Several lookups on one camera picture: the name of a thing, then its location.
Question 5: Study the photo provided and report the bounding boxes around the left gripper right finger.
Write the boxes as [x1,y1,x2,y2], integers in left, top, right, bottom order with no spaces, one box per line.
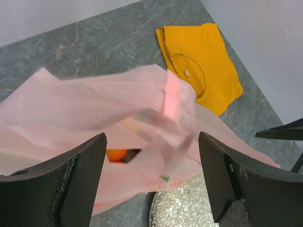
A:
[198,132,303,227]

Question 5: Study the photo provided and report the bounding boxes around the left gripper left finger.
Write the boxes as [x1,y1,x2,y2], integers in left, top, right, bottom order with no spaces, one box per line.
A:
[0,133,107,227]

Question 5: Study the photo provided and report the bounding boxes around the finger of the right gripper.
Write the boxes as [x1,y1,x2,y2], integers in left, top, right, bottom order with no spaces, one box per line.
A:
[255,119,303,141]
[291,153,303,173]

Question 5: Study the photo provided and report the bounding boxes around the speckled glass plate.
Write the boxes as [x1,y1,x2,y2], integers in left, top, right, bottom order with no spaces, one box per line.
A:
[149,174,219,227]

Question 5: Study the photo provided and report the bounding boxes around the pink plastic bag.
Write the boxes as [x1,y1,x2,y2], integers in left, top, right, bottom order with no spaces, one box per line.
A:
[0,65,276,214]

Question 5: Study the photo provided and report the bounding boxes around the fake orange fruit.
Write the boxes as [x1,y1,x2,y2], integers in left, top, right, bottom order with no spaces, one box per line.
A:
[106,149,127,162]

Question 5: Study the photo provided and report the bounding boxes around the orange folded t-shirt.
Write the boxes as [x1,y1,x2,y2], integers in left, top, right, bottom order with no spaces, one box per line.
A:
[155,23,243,116]

